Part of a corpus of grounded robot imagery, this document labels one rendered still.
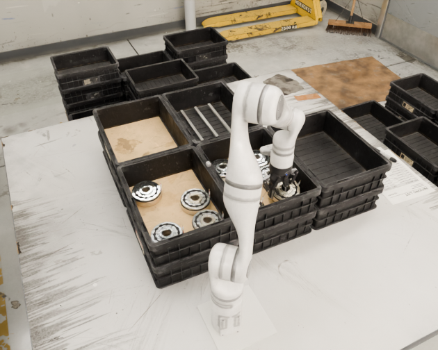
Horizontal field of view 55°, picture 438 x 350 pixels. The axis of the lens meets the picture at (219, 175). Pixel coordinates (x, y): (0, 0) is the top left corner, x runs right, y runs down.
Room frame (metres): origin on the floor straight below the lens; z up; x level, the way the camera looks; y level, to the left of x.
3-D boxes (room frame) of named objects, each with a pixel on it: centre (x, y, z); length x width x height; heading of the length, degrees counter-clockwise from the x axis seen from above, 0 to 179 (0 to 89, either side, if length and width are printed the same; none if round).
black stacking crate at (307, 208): (1.14, -0.13, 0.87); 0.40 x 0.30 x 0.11; 24
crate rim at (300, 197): (1.14, -0.13, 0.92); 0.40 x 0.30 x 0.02; 24
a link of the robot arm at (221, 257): (0.68, -0.02, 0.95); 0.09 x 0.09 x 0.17; 73
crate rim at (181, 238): (1.01, 0.14, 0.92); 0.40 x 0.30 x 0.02; 24
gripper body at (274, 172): (1.06, -0.20, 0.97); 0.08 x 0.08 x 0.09
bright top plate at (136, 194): (1.08, 0.26, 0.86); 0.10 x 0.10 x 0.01
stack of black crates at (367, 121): (2.24, -1.00, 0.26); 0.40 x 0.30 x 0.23; 25
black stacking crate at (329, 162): (1.26, -0.40, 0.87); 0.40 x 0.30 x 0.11; 24
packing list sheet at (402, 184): (1.35, -0.72, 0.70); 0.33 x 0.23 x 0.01; 25
